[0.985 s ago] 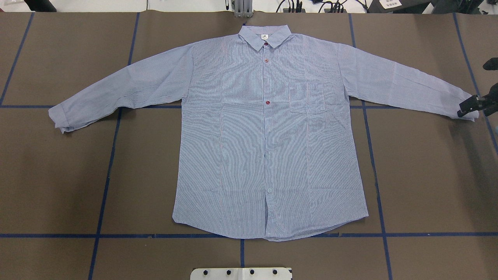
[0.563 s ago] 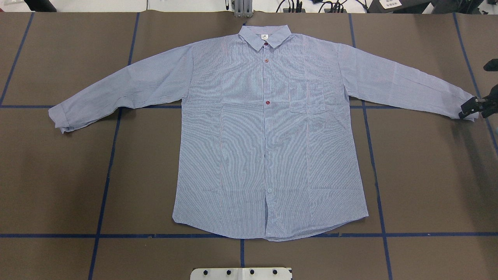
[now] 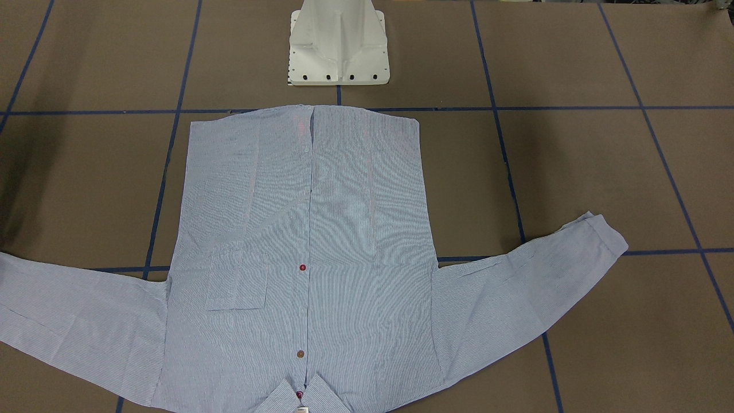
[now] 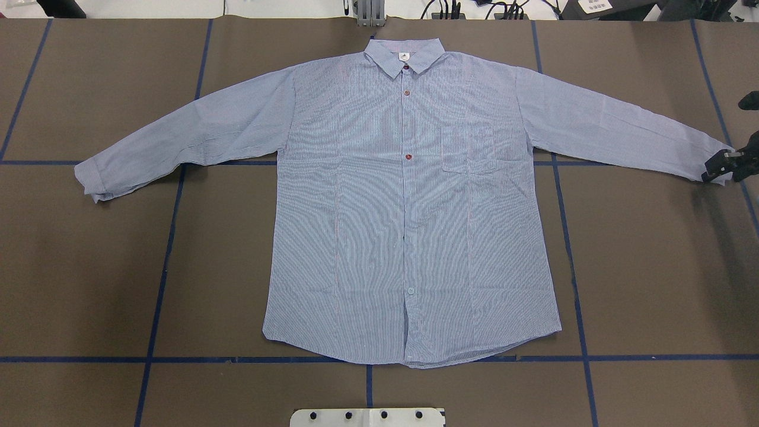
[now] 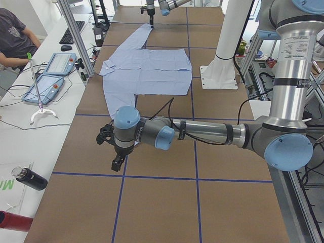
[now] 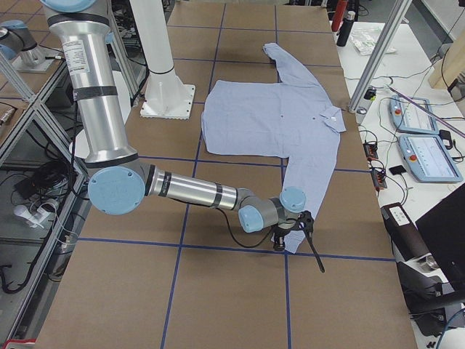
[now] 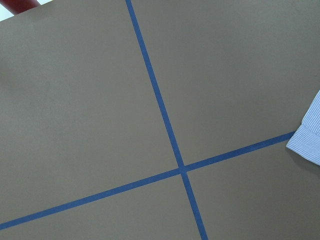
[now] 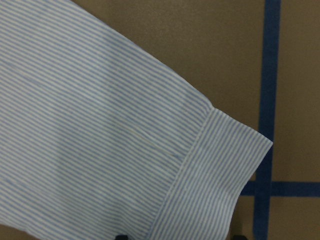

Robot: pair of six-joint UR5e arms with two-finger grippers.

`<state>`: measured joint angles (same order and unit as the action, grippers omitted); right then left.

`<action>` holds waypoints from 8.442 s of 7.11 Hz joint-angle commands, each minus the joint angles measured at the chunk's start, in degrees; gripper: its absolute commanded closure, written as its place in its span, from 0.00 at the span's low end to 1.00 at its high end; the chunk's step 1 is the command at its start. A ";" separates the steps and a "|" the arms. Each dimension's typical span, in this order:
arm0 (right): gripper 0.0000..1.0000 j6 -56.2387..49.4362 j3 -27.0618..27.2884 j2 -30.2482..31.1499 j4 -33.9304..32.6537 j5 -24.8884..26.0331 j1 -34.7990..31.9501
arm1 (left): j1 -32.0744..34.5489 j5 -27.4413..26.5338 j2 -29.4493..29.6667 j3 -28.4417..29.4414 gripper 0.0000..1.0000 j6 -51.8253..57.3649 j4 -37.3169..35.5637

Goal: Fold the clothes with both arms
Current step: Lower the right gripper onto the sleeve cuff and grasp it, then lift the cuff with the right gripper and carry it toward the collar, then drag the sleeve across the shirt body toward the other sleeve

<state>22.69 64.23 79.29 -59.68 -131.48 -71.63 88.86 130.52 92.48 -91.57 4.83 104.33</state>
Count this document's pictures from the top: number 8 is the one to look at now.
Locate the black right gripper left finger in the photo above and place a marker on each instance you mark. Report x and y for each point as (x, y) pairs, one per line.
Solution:
(121, 237)

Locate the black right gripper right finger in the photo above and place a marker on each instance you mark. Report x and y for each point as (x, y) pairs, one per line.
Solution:
(239, 237)

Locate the blue striped button shirt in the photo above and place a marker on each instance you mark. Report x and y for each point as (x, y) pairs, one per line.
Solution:
(99, 139)

